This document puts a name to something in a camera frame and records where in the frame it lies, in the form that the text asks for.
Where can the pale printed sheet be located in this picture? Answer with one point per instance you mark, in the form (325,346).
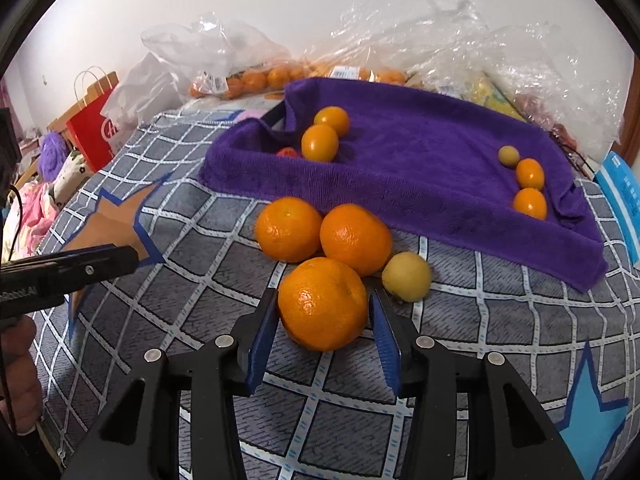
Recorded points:
(220,105)

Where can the brown wooden door frame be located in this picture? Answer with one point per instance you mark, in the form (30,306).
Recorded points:
(631,110)

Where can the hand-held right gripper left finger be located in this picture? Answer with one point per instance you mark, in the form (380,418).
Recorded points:
(260,350)

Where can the clear bag of yellow fruit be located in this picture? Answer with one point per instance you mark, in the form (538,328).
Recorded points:
(525,85)

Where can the blue tissue box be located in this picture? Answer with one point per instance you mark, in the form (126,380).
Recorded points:
(620,210)

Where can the small pale yellow fruit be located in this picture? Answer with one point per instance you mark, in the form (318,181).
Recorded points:
(509,155)

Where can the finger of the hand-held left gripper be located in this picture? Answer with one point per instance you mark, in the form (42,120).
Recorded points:
(90,270)

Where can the orange mandarin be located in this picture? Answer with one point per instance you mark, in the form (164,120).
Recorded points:
(356,238)
(288,229)
(322,303)

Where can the purple fluffy item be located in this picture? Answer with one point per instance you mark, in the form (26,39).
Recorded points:
(52,155)

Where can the purple towel covered tray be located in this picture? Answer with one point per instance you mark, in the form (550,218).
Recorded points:
(425,185)

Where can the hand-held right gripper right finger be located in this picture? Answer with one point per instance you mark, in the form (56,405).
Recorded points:
(387,350)

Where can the round yellow fruit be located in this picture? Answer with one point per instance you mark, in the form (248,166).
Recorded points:
(406,276)

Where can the red cherry tomato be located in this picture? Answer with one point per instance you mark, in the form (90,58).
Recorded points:
(287,152)

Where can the clear bag of mandarins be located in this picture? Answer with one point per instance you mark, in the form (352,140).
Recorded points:
(260,80)

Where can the white plastic bag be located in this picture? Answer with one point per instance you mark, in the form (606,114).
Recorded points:
(140,90)

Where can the small orange kumquat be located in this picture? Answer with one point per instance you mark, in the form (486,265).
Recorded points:
(530,173)
(332,120)
(320,143)
(530,203)

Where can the pink cloth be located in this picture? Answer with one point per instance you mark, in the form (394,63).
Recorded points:
(25,220)

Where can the red paper bag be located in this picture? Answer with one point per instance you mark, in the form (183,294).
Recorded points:
(92,135)

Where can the white spotted plush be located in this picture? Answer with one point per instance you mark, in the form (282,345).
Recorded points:
(70,180)

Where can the person's left hand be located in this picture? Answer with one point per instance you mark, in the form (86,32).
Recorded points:
(22,375)

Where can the grey chequered star blanket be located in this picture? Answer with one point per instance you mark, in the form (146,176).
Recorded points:
(200,260)

